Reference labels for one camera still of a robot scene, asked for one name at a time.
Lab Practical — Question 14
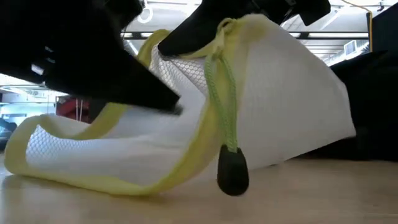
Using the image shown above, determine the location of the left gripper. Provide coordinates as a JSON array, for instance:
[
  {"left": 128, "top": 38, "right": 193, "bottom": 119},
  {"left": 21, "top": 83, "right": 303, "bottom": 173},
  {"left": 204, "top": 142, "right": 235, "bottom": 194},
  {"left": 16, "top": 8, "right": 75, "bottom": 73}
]
[{"left": 0, "top": 0, "right": 183, "bottom": 115}]

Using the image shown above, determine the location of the white mesh pouch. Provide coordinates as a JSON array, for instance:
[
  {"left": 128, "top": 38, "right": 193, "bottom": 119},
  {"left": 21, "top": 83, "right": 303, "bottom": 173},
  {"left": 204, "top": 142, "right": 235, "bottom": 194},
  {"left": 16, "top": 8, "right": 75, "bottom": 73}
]
[{"left": 3, "top": 14, "right": 358, "bottom": 197}]

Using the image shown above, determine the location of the black fabric backpack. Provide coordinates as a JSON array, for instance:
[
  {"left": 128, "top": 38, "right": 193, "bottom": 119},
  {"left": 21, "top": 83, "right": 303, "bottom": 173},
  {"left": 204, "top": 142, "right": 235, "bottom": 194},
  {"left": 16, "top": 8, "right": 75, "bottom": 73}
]
[{"left": 297, "top": 49, "right": 398, "bottom": 162}]

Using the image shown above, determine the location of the large black partition curtain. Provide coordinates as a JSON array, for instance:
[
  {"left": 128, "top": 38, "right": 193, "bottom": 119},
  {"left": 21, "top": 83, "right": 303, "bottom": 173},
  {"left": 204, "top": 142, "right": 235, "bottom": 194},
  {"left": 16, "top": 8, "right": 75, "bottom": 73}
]
[{"left": 369, "top": 2, "right": 398, "bottom": 55}]

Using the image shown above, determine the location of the long yellow cable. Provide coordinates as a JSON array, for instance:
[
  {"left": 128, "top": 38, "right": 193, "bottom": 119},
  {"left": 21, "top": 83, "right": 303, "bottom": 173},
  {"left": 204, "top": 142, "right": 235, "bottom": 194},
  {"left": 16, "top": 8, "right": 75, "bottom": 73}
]
[{"left": 340, "top": 0, "right": 373, "bottom": 53}]

